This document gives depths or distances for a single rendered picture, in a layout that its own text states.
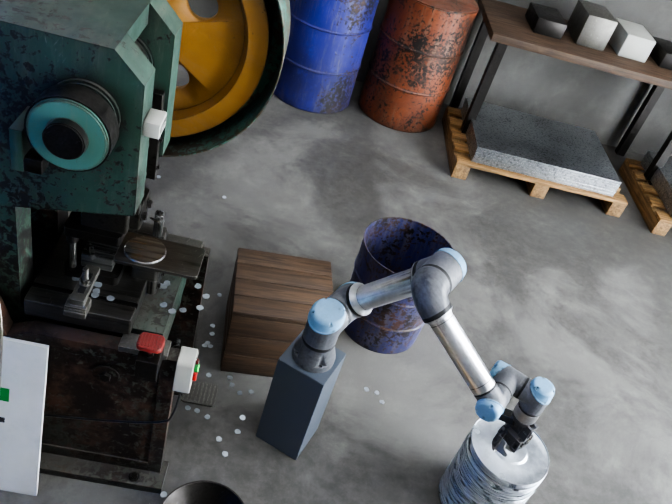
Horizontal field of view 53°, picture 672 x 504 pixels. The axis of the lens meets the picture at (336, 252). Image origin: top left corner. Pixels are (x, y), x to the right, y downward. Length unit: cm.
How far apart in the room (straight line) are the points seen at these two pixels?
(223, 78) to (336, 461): 146
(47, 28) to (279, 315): 142
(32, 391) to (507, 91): 422
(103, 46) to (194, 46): 61
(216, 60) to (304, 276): 104
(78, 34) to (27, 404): 114
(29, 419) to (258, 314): 86
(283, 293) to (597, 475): 152
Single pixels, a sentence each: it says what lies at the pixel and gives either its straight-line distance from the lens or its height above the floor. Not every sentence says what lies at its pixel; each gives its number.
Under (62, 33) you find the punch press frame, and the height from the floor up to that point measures 150.
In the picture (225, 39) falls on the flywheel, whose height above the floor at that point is 134.
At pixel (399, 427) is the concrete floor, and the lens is 289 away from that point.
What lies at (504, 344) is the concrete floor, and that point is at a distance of 346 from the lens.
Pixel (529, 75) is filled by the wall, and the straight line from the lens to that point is 549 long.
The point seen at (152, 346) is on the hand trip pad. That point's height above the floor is 76.
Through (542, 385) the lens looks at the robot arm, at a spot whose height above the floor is 79.
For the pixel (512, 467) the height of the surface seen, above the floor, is 34.
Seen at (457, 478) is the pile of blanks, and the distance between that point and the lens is 262.
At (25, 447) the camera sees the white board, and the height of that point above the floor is 20.
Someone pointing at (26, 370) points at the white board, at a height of 49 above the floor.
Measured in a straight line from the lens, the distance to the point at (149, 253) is 213.
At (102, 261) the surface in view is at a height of 77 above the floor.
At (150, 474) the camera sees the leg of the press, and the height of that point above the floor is 3.
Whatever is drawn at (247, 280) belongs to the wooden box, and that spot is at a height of 35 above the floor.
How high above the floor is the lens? 219
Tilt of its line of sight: 38 degrees down
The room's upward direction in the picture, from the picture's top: 18 degrees clockwise
